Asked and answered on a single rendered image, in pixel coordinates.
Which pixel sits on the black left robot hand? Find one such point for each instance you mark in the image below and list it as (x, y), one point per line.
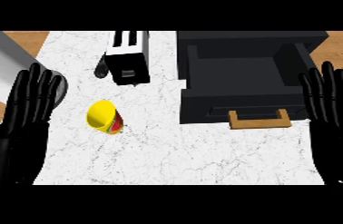
(23, 118)

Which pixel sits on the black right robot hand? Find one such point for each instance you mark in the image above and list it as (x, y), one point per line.
(328, 121)

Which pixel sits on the yellow cup with red print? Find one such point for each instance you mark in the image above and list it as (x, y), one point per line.
(105, 117)

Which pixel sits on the dark grey open drawer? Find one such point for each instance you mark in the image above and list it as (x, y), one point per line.
(242, 91)

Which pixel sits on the grey appliance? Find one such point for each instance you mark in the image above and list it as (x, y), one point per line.
(19, 69)

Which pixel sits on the black and white toaster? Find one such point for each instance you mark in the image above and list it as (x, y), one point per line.
(125, 59)

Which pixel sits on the dark grey cabinet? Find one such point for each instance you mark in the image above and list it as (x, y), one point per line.
(250, 46)

